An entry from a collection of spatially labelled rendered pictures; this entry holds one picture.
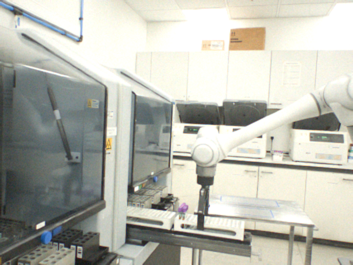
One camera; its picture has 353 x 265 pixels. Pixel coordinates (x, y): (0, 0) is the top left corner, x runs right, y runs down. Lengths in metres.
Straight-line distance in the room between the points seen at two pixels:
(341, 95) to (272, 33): 3.31
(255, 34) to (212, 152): 3.10
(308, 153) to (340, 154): 0.32
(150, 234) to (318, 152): 2.61
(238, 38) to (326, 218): 2.35
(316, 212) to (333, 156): 0.63
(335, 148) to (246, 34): 1.71
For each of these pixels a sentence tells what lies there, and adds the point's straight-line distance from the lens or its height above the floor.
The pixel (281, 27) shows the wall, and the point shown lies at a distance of 4.43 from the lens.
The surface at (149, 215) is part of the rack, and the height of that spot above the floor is 0.86.
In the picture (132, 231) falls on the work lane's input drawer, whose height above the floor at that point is 0.79.
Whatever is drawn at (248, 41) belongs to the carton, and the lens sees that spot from 4.08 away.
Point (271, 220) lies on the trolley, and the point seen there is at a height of 0.82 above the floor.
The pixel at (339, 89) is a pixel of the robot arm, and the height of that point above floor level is 1.42.
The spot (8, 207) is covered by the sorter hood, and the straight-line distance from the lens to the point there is 0.79.
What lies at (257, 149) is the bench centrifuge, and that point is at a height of 1.01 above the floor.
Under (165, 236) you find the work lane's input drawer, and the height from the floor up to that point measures 0.79.
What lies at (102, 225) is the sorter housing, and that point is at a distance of 1.21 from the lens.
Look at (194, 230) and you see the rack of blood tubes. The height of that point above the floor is 0.83.
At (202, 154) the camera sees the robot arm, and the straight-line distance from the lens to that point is 1.10.
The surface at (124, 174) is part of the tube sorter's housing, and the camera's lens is 1.33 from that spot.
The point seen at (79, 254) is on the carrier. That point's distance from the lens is 1.10.
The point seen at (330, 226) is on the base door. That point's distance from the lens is 3.85.
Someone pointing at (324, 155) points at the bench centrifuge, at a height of 1.00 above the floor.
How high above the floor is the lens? 1.29
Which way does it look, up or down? 3 degrees down
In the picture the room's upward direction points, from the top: 3 degrees clockwise
